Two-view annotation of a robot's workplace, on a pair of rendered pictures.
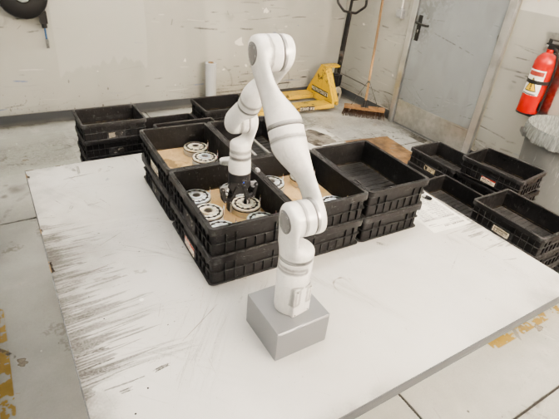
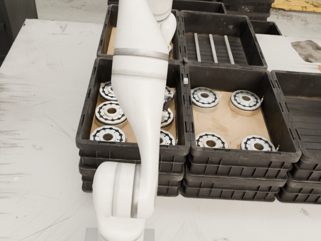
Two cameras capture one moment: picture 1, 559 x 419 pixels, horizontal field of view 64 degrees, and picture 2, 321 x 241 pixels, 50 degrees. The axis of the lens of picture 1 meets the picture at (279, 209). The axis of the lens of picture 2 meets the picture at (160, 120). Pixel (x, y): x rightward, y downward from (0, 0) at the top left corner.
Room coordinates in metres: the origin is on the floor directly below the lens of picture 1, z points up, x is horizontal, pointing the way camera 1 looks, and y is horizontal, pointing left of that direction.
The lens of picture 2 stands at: (0.63, -0.26, 1.59)
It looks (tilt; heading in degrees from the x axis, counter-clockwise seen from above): 43 degrees down; 28
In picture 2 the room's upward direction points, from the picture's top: 7 degrees clockwise
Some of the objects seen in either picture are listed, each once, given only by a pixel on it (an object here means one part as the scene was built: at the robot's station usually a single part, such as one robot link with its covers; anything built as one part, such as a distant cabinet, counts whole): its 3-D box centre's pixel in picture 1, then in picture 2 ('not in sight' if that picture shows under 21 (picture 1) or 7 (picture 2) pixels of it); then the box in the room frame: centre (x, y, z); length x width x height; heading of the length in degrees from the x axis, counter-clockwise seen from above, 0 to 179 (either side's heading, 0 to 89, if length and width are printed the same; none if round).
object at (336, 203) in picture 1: (304, 178); (235, 106); (1.45, -0.08, 0.92); 0.40 x 0.30 x 0.02; 32
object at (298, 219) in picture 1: (299, 231); (121, 202); (0.91, -0.05, 1.05); 0.09 x 0.09 x 0.17; 30
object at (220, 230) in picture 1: (229, 193); (136, 99); (1.29, 0.17, 0.92); 0.40 x 0.30 x 0.02; 32
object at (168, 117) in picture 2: (245, 204); (157, 115); (1.33, 0.12, 0.86); 0.10 x 0.10 x 0.01
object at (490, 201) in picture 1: (508, 247); not in sight; (1.95, -1.23, 0.37); 0.40 x 0.30 x 0.45; 34
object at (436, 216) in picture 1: (426, 209); not in sight; (1.69, -0.64, 0.70); 0.33 x 0.23 x 0.01; 34
